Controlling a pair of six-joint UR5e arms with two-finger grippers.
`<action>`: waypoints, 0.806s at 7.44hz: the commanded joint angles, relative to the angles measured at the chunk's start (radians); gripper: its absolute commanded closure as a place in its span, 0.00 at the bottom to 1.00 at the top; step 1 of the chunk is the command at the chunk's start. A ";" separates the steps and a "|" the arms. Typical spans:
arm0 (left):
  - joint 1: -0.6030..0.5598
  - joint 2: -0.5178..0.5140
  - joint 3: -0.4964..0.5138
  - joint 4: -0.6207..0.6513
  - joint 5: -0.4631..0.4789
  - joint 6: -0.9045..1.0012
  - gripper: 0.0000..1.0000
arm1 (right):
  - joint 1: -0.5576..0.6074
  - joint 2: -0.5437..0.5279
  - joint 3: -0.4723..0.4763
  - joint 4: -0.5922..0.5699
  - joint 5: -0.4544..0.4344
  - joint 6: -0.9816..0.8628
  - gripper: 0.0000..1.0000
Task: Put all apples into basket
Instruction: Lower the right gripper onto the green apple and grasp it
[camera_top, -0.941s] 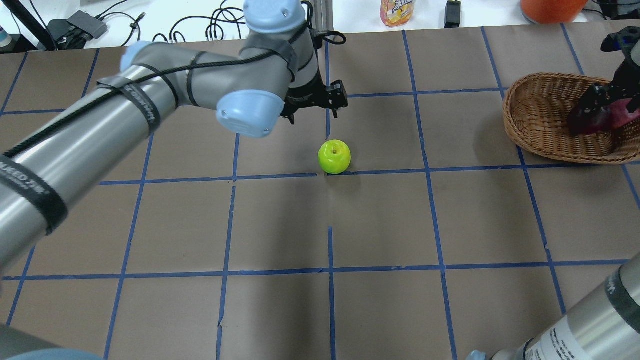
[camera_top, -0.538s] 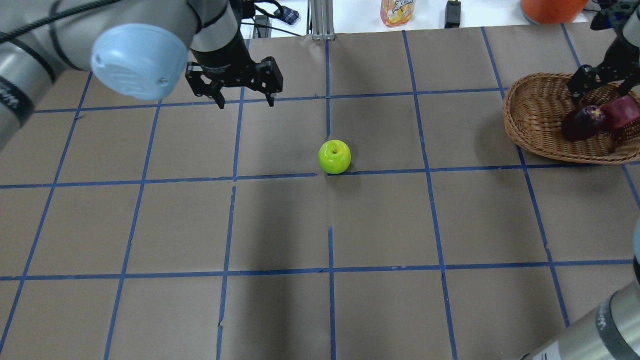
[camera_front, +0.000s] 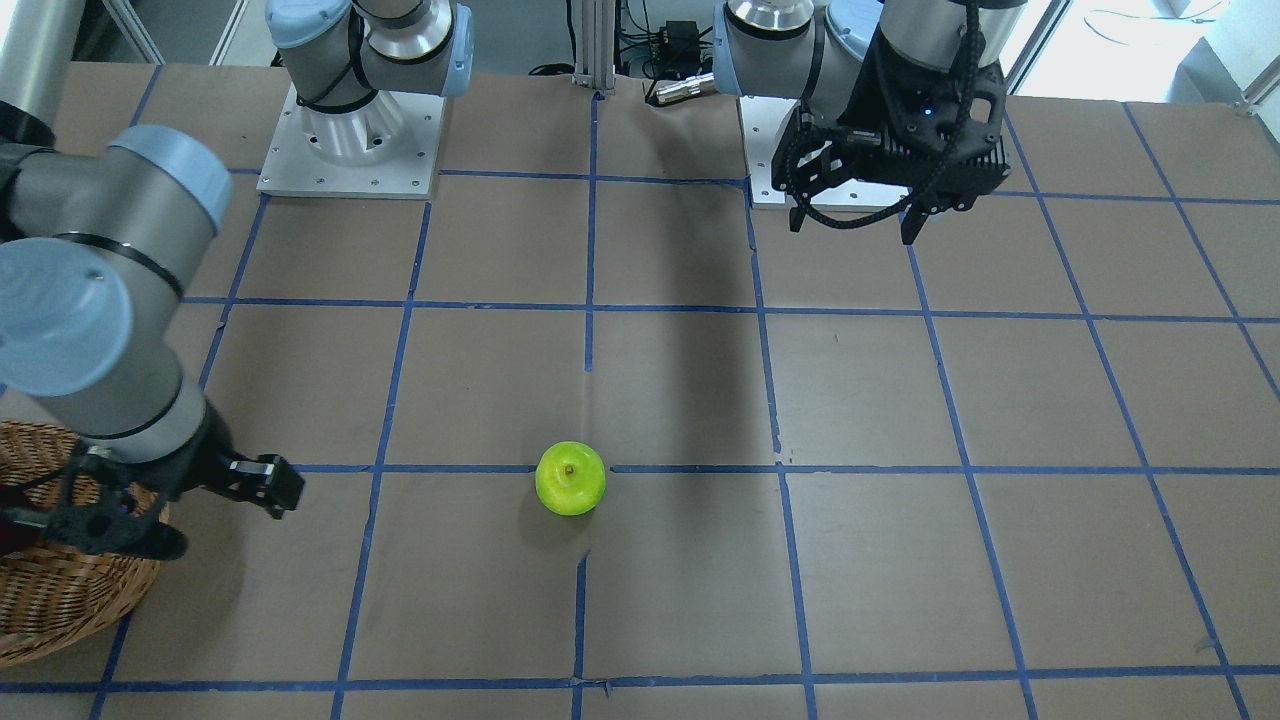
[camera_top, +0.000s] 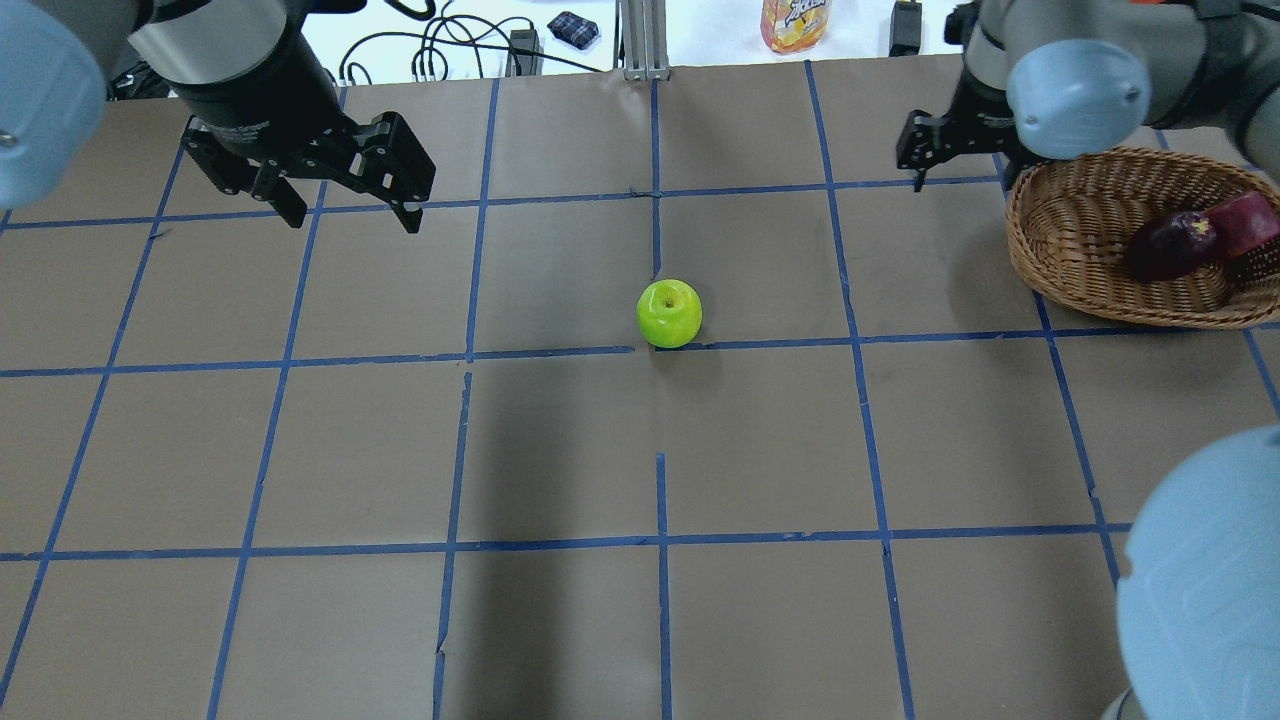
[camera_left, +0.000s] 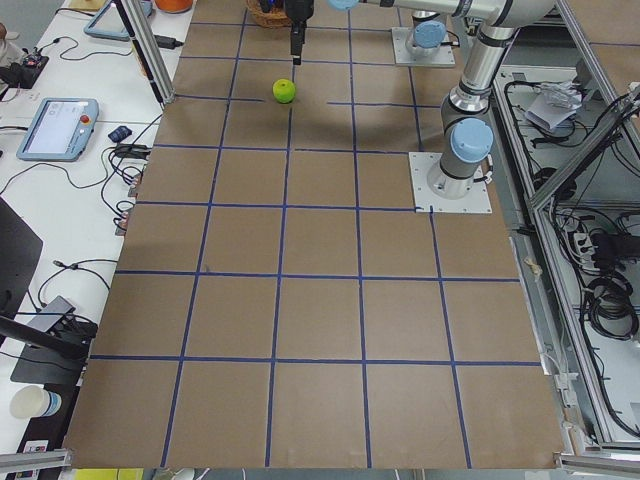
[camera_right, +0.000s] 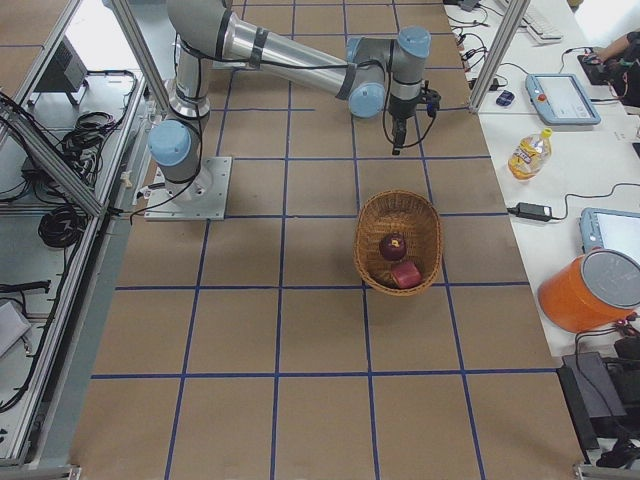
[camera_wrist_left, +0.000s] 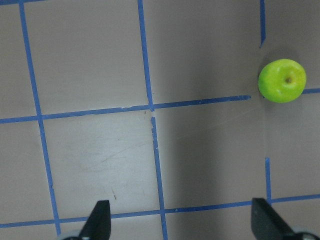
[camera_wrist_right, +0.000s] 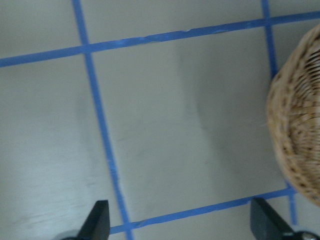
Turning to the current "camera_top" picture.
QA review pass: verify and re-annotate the woven wicker basket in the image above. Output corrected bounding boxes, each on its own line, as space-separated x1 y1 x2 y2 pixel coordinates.
1005 147 1279 331

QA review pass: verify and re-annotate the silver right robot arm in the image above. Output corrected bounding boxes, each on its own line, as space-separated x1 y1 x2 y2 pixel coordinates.
895 1 1277 719

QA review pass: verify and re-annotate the green apple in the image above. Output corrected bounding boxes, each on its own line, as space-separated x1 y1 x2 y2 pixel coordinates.
635 279 704 348

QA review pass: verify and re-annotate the aluminium frame post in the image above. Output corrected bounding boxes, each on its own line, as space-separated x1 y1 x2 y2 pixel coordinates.
614 0 671 82

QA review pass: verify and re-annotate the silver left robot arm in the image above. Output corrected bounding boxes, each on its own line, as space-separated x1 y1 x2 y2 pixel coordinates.
1 1 436 233

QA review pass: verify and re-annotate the yellow juice bottle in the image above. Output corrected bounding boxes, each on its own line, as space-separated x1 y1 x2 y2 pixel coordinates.
760 0 831 55

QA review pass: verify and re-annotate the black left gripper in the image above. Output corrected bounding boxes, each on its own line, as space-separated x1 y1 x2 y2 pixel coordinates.
182 104 436 234

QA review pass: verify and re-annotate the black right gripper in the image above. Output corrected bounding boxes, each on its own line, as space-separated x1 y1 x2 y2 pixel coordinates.
896 76 1046 193

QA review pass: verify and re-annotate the dark red apple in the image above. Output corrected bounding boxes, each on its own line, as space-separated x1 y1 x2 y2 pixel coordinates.
1124 211 1216 282

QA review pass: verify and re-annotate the small dark blue pouch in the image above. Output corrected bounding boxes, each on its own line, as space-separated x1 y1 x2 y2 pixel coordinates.
547 12 602 51

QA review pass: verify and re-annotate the black power adapter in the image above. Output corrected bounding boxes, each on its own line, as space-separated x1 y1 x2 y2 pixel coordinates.
888 0 923 56

